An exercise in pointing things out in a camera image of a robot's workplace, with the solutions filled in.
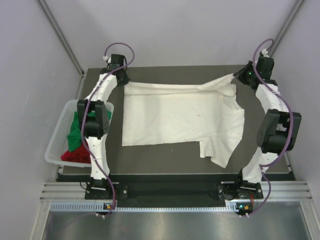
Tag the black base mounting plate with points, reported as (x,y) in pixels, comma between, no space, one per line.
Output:
(224,181)

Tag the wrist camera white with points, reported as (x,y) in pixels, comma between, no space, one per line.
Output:
(107,59)
(264,53)

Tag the white plastic laundry basket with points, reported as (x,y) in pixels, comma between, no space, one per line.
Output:
(58,143)

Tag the grey slotted cable duct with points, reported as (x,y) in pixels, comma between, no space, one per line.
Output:
(103,207)

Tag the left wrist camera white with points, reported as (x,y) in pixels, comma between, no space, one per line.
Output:
(107,59)

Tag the right aluminium frame post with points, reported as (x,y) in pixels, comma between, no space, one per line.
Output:
(288,21)

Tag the red t shirt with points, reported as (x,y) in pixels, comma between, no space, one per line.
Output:
(79,155)

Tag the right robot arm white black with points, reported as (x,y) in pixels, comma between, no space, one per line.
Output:
(277,133)

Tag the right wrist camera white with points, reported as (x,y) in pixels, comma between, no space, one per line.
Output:
(264,53)

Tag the left aluminium frame post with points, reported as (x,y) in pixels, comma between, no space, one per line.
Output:
(60,35)

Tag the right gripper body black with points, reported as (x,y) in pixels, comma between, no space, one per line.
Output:
(247,74)

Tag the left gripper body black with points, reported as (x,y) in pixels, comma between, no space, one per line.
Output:
(124,79)

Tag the green t shirt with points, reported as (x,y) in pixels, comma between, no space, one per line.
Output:
(74,137)

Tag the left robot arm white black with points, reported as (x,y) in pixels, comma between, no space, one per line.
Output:
(94,117)

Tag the white t shirt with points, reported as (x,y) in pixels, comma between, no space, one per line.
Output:
(208,113)

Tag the aluminium frame post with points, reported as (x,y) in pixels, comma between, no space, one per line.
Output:
(60,35)
(288,21)

